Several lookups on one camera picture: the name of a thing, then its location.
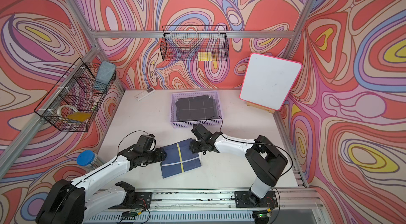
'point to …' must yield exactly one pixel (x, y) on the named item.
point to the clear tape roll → (65, 110)
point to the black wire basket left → (79, 89)
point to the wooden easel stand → (255, 106)
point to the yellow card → (81, 117)
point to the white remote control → (144, 93)
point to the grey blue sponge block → (105, 72)
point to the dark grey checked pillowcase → (196, 108)
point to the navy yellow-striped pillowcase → (180, 159)
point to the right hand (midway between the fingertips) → (195, 150)
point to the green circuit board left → (128, 215)
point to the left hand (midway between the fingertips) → (164, 155)
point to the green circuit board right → (262, 215)
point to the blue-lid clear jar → (91, 160)
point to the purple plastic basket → (182, 124)
